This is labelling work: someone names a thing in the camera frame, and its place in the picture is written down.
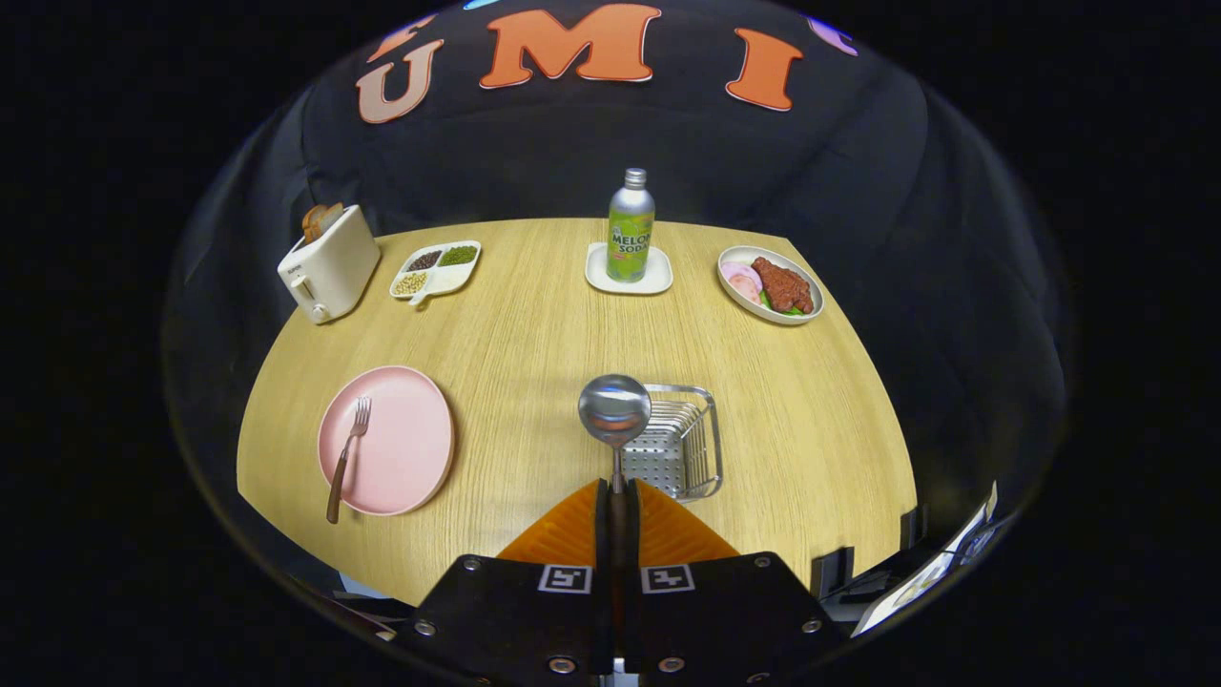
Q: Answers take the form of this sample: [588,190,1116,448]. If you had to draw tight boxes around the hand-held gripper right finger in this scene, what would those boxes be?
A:
[625,479,845,683]

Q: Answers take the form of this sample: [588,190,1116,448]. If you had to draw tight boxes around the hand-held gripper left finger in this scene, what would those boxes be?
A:
[396,479,616,683]

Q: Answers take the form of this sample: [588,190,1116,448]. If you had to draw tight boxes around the metal spoon with wooden handle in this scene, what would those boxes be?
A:
[578,374,652,554]

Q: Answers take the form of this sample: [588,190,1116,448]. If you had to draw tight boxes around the metal fork with wooden handle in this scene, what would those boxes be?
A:
[326,396,373,525]

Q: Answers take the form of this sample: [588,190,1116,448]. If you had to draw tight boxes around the black table clamp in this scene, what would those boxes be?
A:
[811,546,856,598]

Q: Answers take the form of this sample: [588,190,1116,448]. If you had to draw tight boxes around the pink round plate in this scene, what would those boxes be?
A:
[317,365,456,517]

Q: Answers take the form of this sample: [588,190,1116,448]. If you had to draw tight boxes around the white bowl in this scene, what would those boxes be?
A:
[717,245,825,326]

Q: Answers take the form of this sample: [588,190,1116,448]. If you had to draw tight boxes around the red-brown meat piece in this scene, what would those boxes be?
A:
[751,256,815,315]

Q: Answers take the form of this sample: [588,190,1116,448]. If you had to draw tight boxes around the pink ham slices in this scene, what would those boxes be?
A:
[720,261,764,306]

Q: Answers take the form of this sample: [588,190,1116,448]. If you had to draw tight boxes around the white divided dish with beans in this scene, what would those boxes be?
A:
[389,240,483,308]

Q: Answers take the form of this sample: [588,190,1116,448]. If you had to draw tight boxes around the white square coaster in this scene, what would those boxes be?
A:
[585,242,673,296]

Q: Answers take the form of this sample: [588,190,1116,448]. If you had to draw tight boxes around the green label metal bottle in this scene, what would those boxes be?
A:
[607,168,656,283]

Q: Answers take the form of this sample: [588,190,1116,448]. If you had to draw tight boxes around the cream toaster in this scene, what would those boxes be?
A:
[277,204,382,325]

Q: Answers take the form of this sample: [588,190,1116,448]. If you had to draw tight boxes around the black backdrop cloth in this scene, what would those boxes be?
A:
[162,0,1074,593]

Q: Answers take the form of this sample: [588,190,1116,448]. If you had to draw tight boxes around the metal wire basket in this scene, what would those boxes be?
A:
[625,384,723,502]

